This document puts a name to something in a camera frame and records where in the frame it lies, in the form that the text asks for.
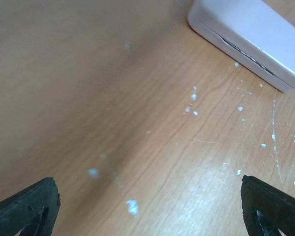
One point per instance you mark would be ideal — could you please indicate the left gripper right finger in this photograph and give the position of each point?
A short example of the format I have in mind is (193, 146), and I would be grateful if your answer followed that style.
(267, 211)

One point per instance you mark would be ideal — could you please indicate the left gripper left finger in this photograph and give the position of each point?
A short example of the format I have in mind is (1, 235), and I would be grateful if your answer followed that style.
(32, 211)

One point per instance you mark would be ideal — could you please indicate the pink glasses case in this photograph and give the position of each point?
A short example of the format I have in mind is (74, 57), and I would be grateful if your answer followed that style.
(252, 33)

